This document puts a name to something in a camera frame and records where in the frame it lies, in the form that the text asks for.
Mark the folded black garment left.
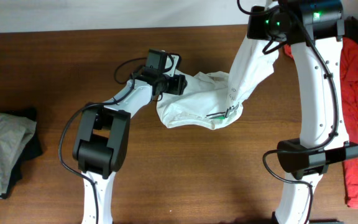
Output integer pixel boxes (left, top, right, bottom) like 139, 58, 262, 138
0, 107, 43, 199

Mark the white printed t-shirt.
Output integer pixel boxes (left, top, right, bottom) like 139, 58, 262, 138
156, 38, 279, 130

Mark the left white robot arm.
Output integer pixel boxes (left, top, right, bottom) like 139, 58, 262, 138
73, 75, 187, 223

